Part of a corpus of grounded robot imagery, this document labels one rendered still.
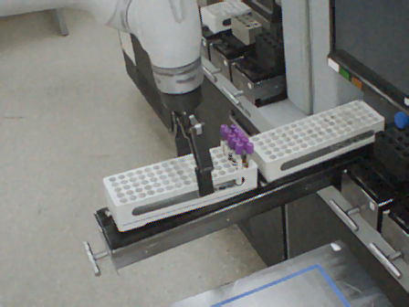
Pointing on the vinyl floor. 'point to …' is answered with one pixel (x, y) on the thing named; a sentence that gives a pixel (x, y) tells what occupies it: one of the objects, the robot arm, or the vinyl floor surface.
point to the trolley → (300, 284)
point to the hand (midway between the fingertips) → (194, 171)
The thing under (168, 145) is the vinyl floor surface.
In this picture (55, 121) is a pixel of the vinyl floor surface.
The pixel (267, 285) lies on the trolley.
